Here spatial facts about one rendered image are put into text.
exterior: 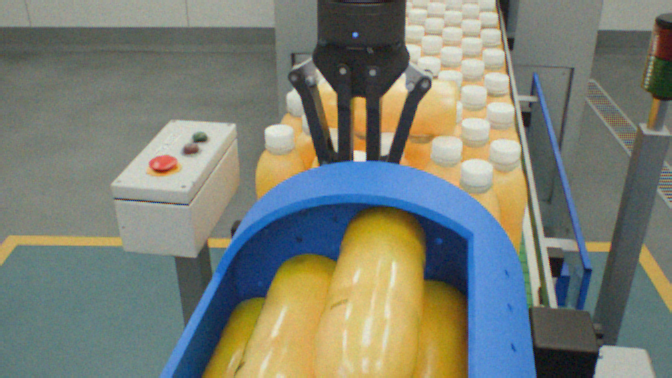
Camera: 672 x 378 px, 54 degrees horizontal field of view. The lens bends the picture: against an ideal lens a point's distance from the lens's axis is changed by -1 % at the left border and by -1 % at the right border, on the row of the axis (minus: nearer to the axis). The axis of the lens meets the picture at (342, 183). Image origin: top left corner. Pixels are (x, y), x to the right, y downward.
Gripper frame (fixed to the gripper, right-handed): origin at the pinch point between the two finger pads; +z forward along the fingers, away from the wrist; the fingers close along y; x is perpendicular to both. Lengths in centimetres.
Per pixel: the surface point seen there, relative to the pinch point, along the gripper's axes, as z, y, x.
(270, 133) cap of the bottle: 4.5, 15.1, -23.6
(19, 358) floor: 116, 118, -83
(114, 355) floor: 116, 88, -89
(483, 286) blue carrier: -3.7, -11.1, 16.6
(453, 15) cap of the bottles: 5, -8, -88
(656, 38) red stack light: -7, -35, -37
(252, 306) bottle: 5.6, 8.2, 10.3
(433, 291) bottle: 1.8, -7.7, 10.5
